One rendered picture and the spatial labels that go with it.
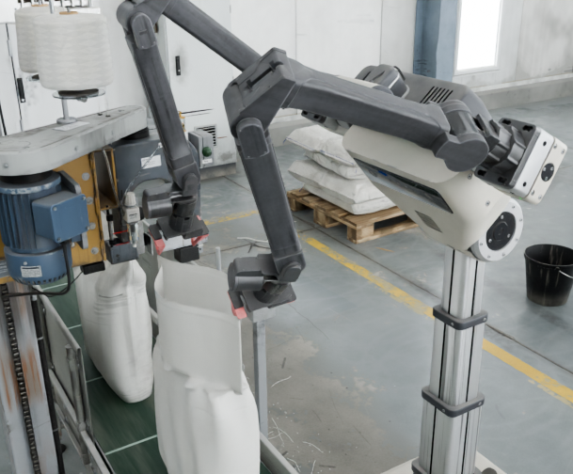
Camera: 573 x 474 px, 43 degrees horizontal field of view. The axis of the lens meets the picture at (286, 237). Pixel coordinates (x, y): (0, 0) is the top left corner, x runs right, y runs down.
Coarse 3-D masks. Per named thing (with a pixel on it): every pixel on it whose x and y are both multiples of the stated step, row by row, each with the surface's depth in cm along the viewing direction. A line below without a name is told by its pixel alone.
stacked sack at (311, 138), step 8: (304, 128) 504; (312, 128) 501; (320, 128) 501; (288, 136) 509; (296, 136) 500; (304, 136) 493; (312, 136) 487; (320, 136) 485; (328, 136) 484; (336, 136) 485; (296, 144) 494; (304, 144) 489; (312, 144) 482; (320, 144) 478; (312, 152) 487; (320, 152) 482
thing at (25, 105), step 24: (24, 0) 425; (48, 0) 431; (96, 0) 437; (0, 24) 414; (0, 48) 418; (0, 72) 422; (24, 72) 429; (0, 96) 426; (24, 96) 433; (48, 96) 441; (0, 120) 431; (24, 120) 438; (48, 120) 446
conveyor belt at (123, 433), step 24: (48, 288) 327; (72, 288) 327; (72, 312) 305; (72, 336) 287; (96, 384) 256; (96, 408) 242; (120, 408) 242; (144, 408) 242; (96, 432) 231; (120, 432) 231; (144, 432) 230; (120, 456) 220; (144, 456) 219
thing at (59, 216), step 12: (60, 192) 166; (36, 204) 160; (48, 204) 158; (60, 204) 158; (72, 204) 161; (84, 204) 164; (36, 216) 161; (48, 216) 158; (60, 216) 159; (72, 216) 162; (84, 216) 165; (36, 228) 162; (48, 228) 160; (60, 228) 160; (72, 228) 163; (84, 228) 166; (60, 240) 160
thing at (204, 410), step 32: (160, 256) 197; (160, 288) 190; (192, 288) 195; (224, 288) 189; (160, 320) 179; (192, 320) 171; (224, 320) 167; (160, 352) 195; (192, 352) 175; (224, 352) 171; (160, 384) 196; (192, 384) 177; (224, 384) 175; (160, 416) 200; (192, 416) 179; (224, 416) 175; (256, 416) 181; (160, 448) 210; (192, 448) 184; (224, 448) 177; (256, 448) 184
